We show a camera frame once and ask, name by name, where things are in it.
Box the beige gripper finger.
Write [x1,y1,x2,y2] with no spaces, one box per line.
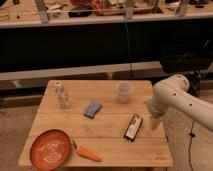
[150,116,161,130]

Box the translucent white cup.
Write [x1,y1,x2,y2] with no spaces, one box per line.
[116,81,133,103]

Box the wooden table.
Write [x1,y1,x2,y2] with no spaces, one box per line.
[19,80,173,168]

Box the blue sponge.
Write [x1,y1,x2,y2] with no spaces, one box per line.
[84,101,102,118]

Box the black bin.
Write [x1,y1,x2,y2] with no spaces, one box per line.
[160,43,213,73]

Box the orange toy carrot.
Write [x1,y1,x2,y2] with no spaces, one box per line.
[73,141,102,162]

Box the small white bottle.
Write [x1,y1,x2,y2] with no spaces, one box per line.
[55,82,70,109]

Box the orange plate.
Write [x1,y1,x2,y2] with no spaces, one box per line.
[29,129,72,171]

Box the black hanging cable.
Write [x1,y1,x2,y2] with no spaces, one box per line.
[124,19,135,80]

